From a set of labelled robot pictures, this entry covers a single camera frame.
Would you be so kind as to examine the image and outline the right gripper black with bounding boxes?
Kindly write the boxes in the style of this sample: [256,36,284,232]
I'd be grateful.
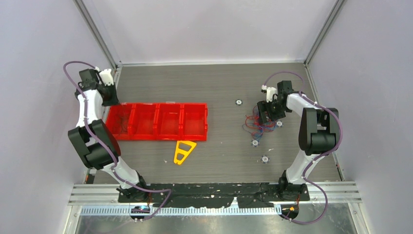
[257,98,288,125]

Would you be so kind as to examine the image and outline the red blue purple wires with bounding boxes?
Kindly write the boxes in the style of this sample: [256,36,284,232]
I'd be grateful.
[243,106,277,141]

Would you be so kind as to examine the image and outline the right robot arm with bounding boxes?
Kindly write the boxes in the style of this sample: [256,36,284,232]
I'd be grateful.
[257,80,341,200]

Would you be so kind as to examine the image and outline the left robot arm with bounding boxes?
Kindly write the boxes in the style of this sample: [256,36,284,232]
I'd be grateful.
[68,68,150,202]

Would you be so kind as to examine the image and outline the poker chip top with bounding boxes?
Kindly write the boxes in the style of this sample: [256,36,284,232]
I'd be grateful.
[235,99,243,106]

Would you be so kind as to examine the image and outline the poker chip lower middle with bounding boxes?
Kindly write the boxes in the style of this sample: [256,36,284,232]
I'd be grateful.
[251,139,260,147]

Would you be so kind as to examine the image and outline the poker chip bottom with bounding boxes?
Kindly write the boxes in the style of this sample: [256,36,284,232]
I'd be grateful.
[261,155,269,164]

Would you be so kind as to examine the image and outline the red four-compartment bin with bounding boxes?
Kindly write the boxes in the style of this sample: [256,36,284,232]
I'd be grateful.
[106,103,208,141]

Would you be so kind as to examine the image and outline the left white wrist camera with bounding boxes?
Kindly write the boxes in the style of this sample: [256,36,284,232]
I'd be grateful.
[94,67,115,86]

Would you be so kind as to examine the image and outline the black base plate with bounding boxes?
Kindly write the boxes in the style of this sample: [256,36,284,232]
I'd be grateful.
[117,182,310,208]

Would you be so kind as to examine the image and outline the yellow triangular plastic frame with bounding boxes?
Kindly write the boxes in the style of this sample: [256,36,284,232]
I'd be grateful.
[173,140,197,165]

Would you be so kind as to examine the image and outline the aluminium front rail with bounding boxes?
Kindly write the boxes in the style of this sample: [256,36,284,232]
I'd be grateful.
[69,184,362,217]

